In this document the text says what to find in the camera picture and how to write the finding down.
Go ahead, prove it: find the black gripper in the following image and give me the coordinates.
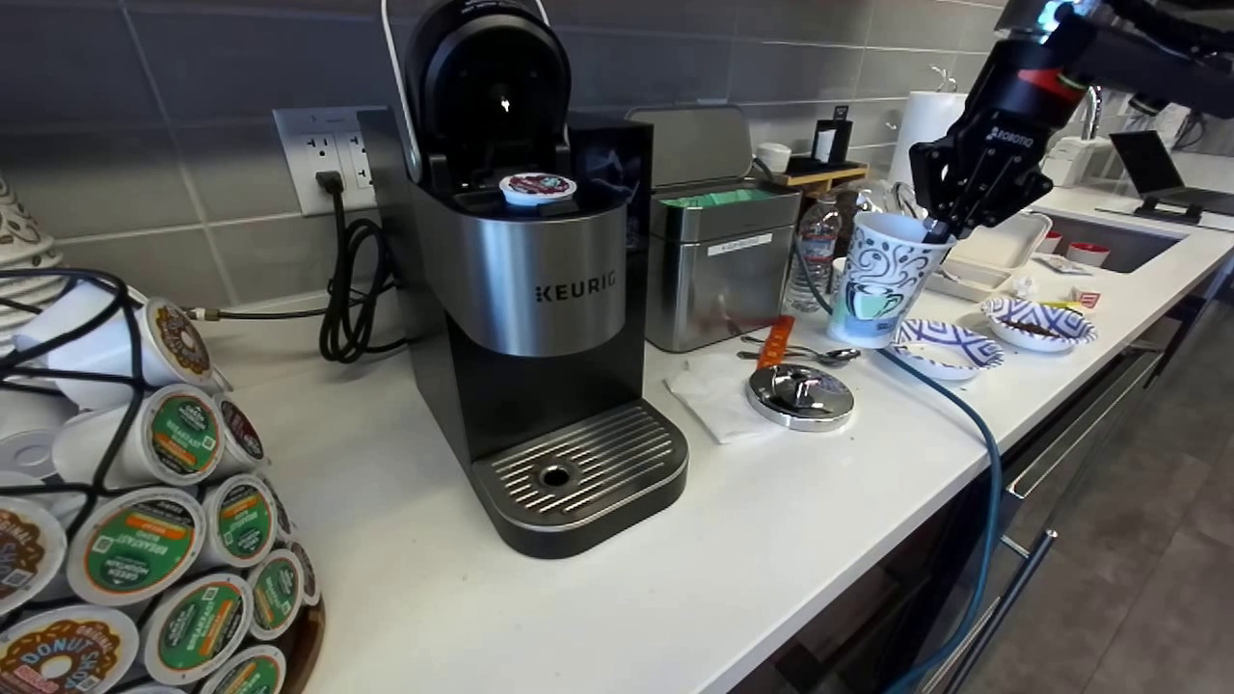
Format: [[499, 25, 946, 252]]
[[910, 35, 1084, 245]]

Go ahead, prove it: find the patterned paper cup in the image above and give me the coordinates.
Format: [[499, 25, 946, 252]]
[[828, 211, 953, 346]]

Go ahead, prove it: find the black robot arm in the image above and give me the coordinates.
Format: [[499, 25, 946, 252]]
[[910, 0, 1234, 245]]

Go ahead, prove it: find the white takeout container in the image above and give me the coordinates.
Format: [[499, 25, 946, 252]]
[[946, 211, 1054, 286]]

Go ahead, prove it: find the paper towel roll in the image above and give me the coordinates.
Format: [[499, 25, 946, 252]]
[[891, 89, 963, 180]]

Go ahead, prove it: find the far patterned paper bowl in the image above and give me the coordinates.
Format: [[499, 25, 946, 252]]
[[984, 296, 1093, 355]]

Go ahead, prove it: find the patterned paper bowl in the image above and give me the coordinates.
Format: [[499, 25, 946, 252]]
[[891, 320, 1003, 382], [984, 296, 1093, 355]]

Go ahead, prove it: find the near patterned paper bowl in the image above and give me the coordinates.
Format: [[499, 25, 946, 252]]
[[891, 320, 1003, 382]]

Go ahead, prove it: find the wooden rack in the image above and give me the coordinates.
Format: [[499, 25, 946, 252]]
[[774, 106, 859, 188]]

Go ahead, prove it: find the metal tin box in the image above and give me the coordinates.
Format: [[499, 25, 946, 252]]
[[644, 187, 799, 355]]

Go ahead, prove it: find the black laptop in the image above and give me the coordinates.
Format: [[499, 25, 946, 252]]
[[1115, 131, 1234, 224]]

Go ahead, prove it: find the white paper napkin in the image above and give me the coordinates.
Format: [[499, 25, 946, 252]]
[[664, 352, 826, 446]]

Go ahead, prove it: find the K-cup pod in machine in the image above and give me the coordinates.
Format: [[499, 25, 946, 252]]
[[499, 171, 579, 207]]

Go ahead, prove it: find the Keurig coffee machine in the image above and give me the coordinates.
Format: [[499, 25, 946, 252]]
[[380, 0, 687, 559]]

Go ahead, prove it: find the K-cup pod carousel rack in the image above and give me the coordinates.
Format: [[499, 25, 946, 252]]
[[0, 188, 323, 694]]

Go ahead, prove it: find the blue cable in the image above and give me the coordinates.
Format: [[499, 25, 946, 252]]
[[792, 245, 1006, 694]]

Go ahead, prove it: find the orange handled utensil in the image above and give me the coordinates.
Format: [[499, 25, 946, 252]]
[[755, 315, 795, 369]]

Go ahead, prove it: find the black power cord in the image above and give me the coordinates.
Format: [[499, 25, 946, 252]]
[[188, 171, 404, 367]]

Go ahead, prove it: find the white wall outlet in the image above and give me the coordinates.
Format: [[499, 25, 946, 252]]
[[273, 108, 373, 215]]

